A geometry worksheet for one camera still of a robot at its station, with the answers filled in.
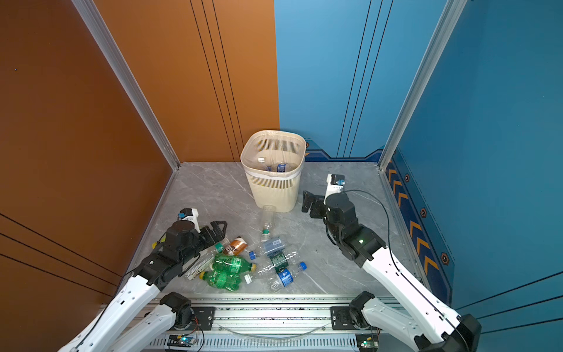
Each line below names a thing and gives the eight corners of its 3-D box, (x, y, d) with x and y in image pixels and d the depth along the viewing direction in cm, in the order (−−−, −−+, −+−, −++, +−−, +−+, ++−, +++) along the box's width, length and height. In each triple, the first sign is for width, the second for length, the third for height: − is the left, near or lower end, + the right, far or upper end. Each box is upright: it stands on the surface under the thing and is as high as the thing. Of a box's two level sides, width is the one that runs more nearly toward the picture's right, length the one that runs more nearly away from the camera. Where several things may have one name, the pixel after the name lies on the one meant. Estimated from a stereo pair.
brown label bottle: (225, 254, 89) (222, 250, 85) (240, 239, 93) (238, 234, 90) (234, 262, 87) (231, 257, 83) (248, 246, 91) (247, 241, 88)
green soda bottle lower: (199, 286, 82) (194, 281, 78) (205, 272, 86) (201, 267, 81) (238, 293, 81) (235, 289, 76) (242, 279, 84) (240, 274, 80)
